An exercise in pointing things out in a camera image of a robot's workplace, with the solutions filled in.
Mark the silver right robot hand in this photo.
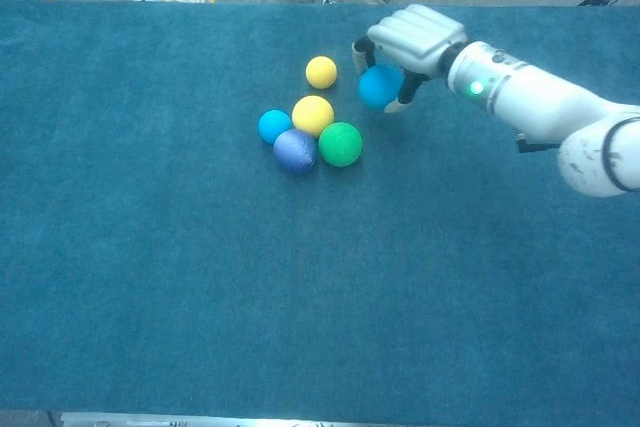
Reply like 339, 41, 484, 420
352, 4, 469, 115

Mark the large blue ball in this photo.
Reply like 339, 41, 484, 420
358, 64, 405, 111

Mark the large yellow ball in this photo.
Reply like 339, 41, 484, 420
291, 95, 335, 139

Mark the green ball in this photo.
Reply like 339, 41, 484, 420
318, 121, 364, 168

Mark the purple ball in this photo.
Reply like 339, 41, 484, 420
272, 128, 319, 174

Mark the small blue ball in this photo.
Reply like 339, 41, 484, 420
258, 109, 293, 145

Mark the small yellow ball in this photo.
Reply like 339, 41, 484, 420
305, 56, 338, 90

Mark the teal felt table cloth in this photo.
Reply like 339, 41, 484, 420
0, 0, 640, 421

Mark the white metal frame bar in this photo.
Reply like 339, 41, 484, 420
59, 411, 351, 427

